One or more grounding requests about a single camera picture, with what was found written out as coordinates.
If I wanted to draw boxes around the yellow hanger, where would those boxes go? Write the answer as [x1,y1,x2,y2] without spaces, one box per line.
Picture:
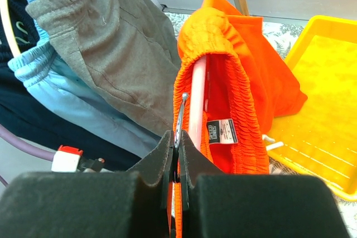
[1,0,21,57]

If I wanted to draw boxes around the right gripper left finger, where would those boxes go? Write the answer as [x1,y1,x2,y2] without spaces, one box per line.
[1,130,173,237]

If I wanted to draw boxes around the grey shorts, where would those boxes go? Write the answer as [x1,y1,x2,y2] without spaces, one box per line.
[27,0,181,135]

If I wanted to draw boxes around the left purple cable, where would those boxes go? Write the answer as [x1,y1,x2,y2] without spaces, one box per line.
[0,123,56,188]

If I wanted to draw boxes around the orange red shorts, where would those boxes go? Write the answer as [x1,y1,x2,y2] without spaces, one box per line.
[166,0,308,238]

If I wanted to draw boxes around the light blue shorts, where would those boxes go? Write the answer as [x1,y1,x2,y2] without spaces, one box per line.
[8,0,181,158]

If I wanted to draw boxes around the pink hanger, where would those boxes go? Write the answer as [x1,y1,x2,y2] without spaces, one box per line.
[174,56,206,152]

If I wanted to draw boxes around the navy blue shorts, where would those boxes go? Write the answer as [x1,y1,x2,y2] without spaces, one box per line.
[1,0,139,171]

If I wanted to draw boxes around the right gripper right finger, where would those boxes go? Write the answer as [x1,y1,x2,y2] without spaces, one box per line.
[177,133,349,237]

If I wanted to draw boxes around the floral table mat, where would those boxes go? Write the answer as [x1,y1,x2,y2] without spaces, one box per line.
[165,12,356,237]

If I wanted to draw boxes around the yellow plastic bin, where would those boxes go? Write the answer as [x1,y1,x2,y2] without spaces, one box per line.
[268,16,356,202]

